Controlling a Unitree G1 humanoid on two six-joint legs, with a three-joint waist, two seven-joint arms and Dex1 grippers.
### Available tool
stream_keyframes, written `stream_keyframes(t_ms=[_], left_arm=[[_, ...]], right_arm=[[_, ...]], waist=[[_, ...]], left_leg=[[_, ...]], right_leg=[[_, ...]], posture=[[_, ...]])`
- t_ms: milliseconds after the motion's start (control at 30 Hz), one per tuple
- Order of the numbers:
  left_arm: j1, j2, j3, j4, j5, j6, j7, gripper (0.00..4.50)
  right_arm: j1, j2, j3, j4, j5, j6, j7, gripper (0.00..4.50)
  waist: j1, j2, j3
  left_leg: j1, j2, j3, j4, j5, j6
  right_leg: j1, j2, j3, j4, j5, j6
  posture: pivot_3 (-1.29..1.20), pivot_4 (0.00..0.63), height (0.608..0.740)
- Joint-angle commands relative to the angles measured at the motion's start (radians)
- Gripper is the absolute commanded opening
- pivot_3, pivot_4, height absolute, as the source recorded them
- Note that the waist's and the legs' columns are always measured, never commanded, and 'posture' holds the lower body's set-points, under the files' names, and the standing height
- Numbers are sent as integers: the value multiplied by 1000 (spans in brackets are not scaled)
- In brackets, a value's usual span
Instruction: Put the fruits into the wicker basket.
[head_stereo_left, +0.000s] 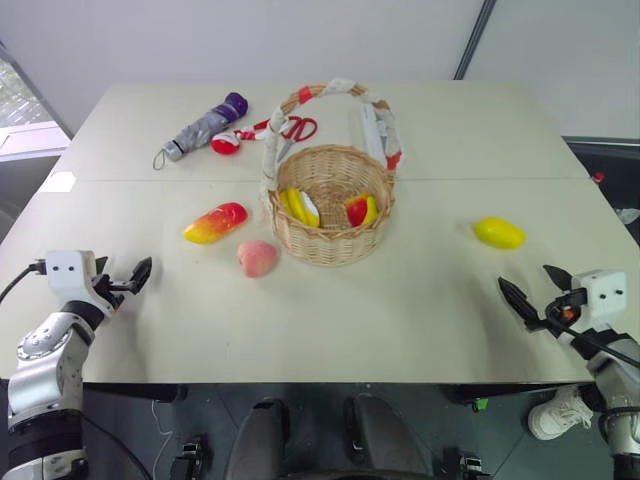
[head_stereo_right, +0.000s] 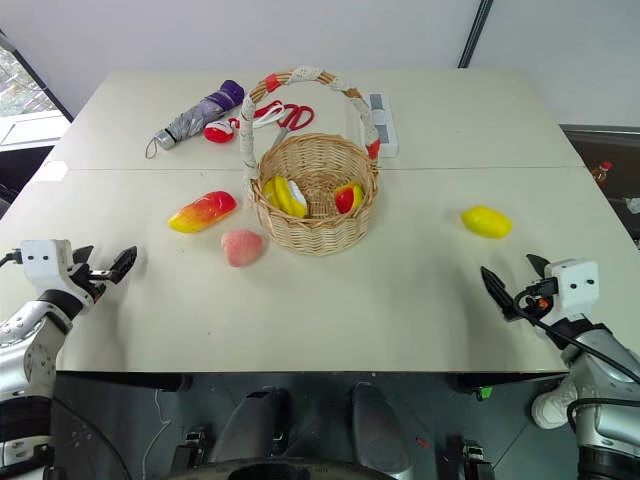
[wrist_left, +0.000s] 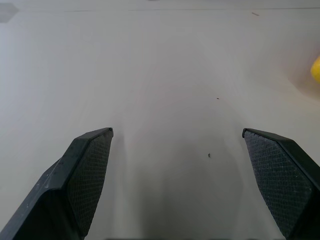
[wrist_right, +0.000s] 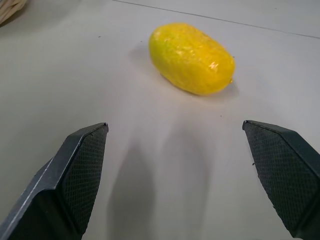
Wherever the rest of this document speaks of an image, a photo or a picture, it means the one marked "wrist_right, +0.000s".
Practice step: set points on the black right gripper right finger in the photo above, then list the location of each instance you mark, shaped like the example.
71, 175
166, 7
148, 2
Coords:
285, 172

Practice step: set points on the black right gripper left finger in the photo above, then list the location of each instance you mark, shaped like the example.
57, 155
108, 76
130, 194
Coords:
62, 185

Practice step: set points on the wicker basket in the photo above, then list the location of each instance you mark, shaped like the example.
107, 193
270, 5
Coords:
8, 8

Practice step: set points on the yellow lemon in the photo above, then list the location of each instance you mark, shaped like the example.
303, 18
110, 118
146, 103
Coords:
191, 58

